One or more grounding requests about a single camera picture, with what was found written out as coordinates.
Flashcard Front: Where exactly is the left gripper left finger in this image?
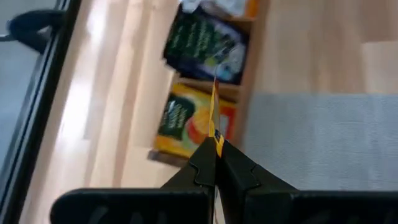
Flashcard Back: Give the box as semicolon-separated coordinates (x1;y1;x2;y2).
49;136;218;224

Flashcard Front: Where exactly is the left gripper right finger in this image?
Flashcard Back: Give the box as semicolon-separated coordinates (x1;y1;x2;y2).
217;140;398;224

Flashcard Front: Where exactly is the yellow orange tea packet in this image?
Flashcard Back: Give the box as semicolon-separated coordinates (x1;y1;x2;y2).
207;63;225;158
154;83;238;159

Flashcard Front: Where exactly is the black green tea packet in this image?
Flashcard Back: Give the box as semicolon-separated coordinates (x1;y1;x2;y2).
162;7;250;85

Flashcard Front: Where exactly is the white orange tea packet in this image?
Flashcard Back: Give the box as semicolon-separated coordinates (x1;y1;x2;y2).
182;0;261;19

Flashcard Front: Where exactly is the grey woven placemat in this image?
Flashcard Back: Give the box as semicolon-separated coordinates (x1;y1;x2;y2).
242;91;398;191

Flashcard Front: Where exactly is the brown wooden compartment tray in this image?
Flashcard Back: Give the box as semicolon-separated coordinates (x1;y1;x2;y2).
147;0;271;169

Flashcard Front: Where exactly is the black frame hook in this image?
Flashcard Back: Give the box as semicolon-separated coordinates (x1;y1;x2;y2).
6;9;65;54

